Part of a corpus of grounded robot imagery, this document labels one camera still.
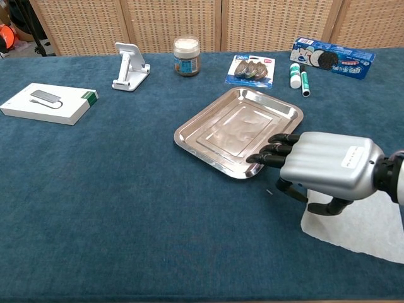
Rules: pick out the white wet wipe sheet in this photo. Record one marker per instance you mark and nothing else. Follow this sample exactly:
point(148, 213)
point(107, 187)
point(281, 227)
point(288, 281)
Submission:
point(363, 230)

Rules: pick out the wooden woven folding screen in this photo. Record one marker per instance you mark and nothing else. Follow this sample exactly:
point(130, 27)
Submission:
point(176, 22)

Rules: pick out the orange black object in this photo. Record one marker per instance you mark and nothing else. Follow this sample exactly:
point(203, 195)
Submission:
point(6, 39)

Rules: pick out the black tripod stand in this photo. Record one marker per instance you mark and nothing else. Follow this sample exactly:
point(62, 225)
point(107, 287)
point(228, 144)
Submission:
point(38, 38)

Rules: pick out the white green glue stick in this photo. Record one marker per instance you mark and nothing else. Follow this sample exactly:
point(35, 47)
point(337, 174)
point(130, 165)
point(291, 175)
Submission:
point(294, 77)

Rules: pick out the clear jar with white lid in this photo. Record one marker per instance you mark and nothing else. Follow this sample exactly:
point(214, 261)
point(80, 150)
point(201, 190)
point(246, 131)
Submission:
point(186, 58)

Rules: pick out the blue cookie box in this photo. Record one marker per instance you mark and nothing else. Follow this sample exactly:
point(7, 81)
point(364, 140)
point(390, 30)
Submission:
point(344, 60)

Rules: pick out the blue carpet table mat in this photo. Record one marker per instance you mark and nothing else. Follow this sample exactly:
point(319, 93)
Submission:
point(126, 205)

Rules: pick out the white usb hub box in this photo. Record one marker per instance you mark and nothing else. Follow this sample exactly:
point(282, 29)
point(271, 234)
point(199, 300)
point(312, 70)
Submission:
point(47, 104)

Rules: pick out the white folding phone stand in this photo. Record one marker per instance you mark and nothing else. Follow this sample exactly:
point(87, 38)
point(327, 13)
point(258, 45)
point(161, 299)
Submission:
point(129, 69)

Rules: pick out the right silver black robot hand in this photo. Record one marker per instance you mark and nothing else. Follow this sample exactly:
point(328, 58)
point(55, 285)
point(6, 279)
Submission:
point(331, 164)

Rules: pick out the stainless steel tray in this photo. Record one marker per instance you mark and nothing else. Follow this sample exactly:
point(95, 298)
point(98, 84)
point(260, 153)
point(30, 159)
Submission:
point(221, 126)

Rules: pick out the black green marker pen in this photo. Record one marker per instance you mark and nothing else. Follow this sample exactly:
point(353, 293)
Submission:
point(305, 82)

